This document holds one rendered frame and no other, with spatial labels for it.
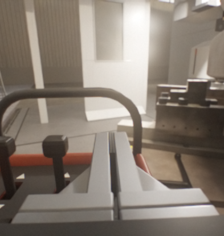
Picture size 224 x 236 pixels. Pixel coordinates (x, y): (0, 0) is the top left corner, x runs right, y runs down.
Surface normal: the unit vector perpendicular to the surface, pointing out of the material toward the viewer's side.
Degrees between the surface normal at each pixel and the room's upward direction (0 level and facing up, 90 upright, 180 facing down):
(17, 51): 90
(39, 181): 0
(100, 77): 90
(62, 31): 90
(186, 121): 90
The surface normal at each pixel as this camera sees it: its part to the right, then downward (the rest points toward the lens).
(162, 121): -0.35, 0.27
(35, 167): -0.02, -0.96
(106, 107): 0.36, 0.25
